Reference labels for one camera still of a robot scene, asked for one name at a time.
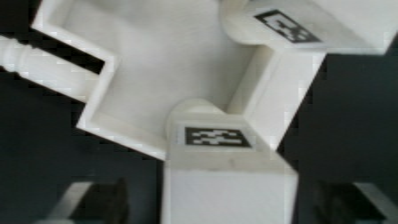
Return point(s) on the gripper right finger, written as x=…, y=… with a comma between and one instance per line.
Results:
x=352, y=203

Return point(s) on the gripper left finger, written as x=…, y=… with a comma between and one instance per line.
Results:
x=92, y=204

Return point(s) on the white chair leg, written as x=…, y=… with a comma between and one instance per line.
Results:
x=229, y=182

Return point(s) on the white chair seat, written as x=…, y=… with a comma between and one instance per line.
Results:
x=210, y=61

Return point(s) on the white chair leg tagged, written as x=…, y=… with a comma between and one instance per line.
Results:
x=339, y=26

